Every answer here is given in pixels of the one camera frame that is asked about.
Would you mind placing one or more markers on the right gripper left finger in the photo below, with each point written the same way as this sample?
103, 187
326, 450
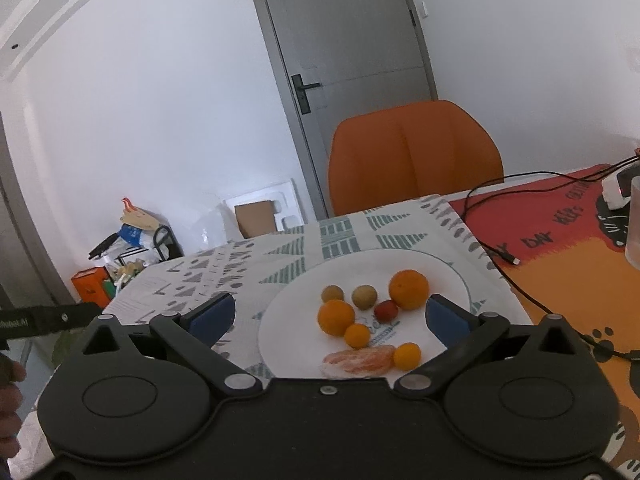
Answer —
190, 338

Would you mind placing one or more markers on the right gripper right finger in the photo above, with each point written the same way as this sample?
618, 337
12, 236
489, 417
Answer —
468, 339

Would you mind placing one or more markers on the large orange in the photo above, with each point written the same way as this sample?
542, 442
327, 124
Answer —
335, 316
409, 289

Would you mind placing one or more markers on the small red fruit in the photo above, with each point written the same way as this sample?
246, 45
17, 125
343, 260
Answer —
386, 311

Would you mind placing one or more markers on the small orange mandarin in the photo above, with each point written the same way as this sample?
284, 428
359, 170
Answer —
357, 336

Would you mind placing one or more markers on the peeled tangerine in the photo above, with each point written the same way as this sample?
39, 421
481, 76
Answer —
359, 363

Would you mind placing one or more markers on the person's left hand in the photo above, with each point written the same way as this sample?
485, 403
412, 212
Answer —
12, 373

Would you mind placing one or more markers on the small orange kumquat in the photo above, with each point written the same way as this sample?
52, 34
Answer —
407, 356

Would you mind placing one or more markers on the orange cardboard box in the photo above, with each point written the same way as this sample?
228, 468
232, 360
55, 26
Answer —
94, 285

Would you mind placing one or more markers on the patterned white tablecloth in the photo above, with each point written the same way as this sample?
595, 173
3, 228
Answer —
276, 280

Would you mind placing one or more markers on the black metal rack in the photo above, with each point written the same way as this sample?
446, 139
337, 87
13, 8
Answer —
165, 244

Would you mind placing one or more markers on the white round plate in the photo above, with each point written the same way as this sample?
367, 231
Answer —
293, 345

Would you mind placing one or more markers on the pile of bags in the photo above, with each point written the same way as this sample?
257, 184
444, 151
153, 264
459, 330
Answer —
137, 233

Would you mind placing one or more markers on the brown longan fruit right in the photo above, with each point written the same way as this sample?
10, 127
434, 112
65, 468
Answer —
364, 297

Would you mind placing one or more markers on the brown longan fruit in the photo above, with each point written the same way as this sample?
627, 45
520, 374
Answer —
364, 297
332, 292

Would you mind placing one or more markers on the brown cardboard box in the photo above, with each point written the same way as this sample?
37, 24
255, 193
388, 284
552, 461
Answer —
256, 219

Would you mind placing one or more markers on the red orange table mat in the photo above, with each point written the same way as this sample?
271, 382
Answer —
571, 253

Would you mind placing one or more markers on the brown longan fruit left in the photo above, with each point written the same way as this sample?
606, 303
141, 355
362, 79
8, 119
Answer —
332, 292

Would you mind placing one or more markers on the white foam packaging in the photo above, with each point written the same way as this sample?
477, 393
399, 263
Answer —
287, 210

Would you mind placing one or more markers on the clear plastic cup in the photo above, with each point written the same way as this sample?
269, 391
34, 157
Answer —
632, 248

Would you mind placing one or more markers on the orange chair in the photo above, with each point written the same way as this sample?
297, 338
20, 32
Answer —
405, 152

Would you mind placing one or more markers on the white power adapter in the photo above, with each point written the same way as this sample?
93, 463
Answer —
616, 188

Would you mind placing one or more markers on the grey door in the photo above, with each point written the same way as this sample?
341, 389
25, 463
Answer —
368, 54

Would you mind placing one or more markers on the black door handle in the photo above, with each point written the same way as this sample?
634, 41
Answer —
300, 90

